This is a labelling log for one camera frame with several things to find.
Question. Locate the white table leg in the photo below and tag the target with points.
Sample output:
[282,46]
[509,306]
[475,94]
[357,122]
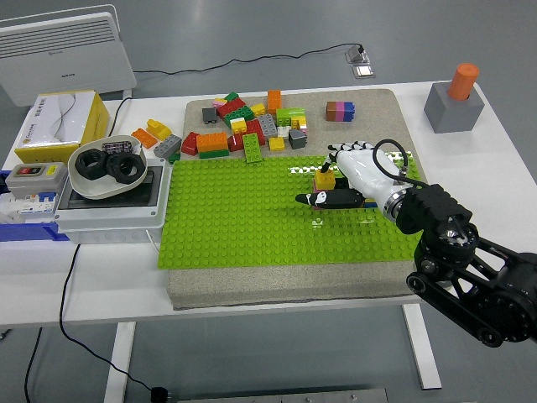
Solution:
[421,348]
[119,361]

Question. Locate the white electrical enclosure box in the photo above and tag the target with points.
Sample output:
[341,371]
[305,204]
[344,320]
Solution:
[109,218]

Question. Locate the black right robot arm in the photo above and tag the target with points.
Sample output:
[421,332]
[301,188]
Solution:
[440,210]

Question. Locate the blue toy brick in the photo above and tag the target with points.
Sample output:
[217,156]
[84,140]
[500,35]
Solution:
[369,205]

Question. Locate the dark green long brick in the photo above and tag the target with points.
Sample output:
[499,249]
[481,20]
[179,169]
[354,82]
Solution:
[239,114]

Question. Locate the grey-brown foam mat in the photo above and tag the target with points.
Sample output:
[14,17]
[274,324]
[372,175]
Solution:
[293,289]

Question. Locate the red sloped toy brick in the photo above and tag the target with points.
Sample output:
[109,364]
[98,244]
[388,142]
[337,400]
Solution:
[189,143]

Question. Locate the orange cylinder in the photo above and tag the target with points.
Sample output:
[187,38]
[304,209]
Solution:
[461,82]

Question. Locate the white bowl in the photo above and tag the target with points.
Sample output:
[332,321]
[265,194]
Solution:
[96,189]

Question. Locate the blue plastic bin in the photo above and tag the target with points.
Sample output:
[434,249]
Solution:
[25,233]

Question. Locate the white blue circuit breaker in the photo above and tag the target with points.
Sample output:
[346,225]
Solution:
[33,205]

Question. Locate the small dark green brick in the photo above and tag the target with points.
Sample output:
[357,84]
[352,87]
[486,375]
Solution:
[174,158]

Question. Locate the small pink white brick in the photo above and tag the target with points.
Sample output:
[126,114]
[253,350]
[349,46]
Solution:
[219,101]

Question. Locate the small green toy brick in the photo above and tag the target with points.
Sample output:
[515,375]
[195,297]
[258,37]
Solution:
[230,96]

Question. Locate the green long toy brick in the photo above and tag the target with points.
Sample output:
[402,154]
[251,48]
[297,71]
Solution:
[214,154]

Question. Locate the magenta square toy brick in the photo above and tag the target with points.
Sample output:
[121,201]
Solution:
[322,191]

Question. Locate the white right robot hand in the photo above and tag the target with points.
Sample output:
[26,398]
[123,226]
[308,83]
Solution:
[361,176]

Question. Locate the orange long toy brick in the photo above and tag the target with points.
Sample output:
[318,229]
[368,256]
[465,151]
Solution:
[274,101]
[212,142]

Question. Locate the grey block holder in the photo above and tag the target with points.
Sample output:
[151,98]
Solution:
[453,115]

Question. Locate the open metal floor socket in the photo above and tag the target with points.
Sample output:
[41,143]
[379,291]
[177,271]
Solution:
[356,54]

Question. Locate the closed metal floor socket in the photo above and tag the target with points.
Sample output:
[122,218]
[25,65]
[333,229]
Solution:
[363,71]

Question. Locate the small white toy brick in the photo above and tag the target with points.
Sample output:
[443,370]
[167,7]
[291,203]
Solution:
[283,132]

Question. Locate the orange flat toy brick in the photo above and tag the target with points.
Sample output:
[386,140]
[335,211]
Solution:
[144,136]

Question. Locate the small black terminal part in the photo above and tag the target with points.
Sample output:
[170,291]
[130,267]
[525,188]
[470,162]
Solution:
[117,147]

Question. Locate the yellow sloped toy brick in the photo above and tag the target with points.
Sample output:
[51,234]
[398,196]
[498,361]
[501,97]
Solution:
[158,128]

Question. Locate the lime long toy brick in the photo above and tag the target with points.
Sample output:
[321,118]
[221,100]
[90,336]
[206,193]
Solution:
[253,147]

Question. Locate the large red toy brick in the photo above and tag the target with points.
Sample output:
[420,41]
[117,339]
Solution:
[230,108]

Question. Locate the large black hex nut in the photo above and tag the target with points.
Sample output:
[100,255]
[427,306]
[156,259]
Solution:
[112,170]
[81,165]

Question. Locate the grey push-button switch box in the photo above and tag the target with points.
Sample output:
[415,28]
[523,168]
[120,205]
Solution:
[33,178]

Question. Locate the multicolour stacked brick tower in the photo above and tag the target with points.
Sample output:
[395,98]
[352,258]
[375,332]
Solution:
[340,112]

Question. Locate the white panel heater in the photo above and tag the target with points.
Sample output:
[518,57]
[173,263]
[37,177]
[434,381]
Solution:
[63,63]

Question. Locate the dark grey toy brick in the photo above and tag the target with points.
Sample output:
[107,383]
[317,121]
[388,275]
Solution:
[209,115]

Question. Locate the grey long toy brick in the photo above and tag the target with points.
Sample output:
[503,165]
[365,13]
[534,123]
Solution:
[267,124]
[168,146]

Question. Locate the dark grey sloped brick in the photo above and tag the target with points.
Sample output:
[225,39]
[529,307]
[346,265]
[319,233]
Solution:
[297,138]

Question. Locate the large lime toy brick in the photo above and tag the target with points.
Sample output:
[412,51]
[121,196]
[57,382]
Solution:
[289,115]

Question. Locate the small yellow pink brick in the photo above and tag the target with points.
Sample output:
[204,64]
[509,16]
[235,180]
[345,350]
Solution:
[300,122]

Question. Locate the yellow white tissue box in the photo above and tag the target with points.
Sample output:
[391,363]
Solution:
[54,121]

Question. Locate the yellow square toy brick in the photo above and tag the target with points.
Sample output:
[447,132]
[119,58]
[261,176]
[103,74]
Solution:
[325,181]

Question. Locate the yellow white toy brick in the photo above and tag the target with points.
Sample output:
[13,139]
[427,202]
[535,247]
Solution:
[238,125]

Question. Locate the black square toy brick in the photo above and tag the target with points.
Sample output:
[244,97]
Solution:
[342,184]

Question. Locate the green studded baseplate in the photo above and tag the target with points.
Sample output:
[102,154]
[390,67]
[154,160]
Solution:
[251,226]

